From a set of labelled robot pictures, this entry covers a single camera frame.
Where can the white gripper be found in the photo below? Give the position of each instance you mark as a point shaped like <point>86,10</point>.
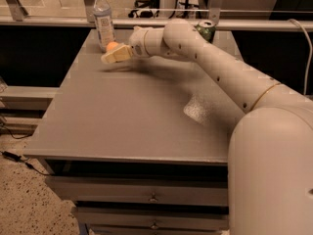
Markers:
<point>138,43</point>

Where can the orange fruit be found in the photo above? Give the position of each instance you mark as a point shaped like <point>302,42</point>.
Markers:
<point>111,45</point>

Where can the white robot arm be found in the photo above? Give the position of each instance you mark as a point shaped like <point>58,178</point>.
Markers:
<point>270,158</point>

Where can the blue plastic water bottle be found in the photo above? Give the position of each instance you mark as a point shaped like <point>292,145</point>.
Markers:
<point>103,20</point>

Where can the green soda can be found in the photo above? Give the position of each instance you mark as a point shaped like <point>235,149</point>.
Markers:
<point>206,29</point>

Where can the grey drawer cabinet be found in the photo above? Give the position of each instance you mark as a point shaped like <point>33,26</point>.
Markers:
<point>141,119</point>

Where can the metal railing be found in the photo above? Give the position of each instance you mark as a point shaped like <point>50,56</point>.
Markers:
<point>260,15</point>

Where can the upper grey drawer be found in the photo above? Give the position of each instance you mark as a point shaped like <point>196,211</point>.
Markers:
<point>141,191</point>

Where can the grey drawer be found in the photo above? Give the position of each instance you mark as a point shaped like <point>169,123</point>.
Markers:
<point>151,219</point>
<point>141,191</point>

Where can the lower grey drawer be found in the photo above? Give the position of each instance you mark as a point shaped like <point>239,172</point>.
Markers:
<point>151,219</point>

